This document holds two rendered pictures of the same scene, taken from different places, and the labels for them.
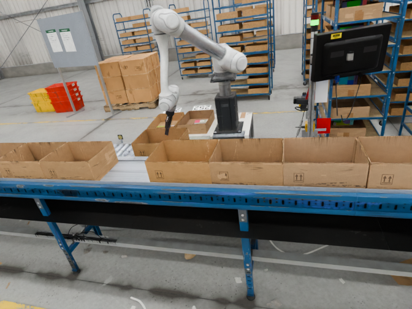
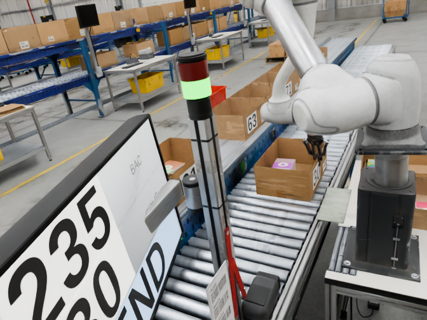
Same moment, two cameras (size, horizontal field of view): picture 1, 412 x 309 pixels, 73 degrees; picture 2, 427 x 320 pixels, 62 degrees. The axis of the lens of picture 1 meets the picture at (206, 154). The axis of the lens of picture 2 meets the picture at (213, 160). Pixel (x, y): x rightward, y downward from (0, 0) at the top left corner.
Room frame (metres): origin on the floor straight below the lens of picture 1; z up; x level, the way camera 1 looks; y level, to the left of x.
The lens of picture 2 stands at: (2.11, -1.43, 1.74)
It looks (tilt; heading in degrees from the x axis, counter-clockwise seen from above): 25 degrees down; 104
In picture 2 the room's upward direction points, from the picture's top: 9 degrees counter-clockwise
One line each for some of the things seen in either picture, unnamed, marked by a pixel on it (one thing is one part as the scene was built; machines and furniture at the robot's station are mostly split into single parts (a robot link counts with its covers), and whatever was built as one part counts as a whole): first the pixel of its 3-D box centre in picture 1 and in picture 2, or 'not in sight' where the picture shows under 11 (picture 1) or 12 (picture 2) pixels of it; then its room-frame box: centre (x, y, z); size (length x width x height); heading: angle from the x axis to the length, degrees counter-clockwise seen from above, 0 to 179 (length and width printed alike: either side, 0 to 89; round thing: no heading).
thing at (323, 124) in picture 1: (319, 125); not in sight; (1.96, -0.91, 0.85); 0.16 x 0.01 x 0.13; 72
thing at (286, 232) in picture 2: not in sight; (255, 227); (1.93, -0.06, 0.72); 0.52 x 0.05 x 0.05; 162
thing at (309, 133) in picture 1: (311, 95); (231, 296); (1.96, -0.84, 1.11); 0.12 x 0.05 x 0.88; 72
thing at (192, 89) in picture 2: (314, 19); (194, 78); (1.95, -0.84, 1.62); 0.05 x 0.05 x 0.06
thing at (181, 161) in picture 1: (185, 162); (173, 168); (1.51, 0.13, 0.96); 0.39 x 0.29 x 0.17; 72
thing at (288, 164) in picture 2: not in sight; (283, 170); (2.06, 0.39, 0.79); 0.16 x 0.11 x 0.07; 77
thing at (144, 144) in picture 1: (162, 144); (292, 166); (2.11, 0.35, 0.83); 0.39 x 0.29 x 0.17; 72
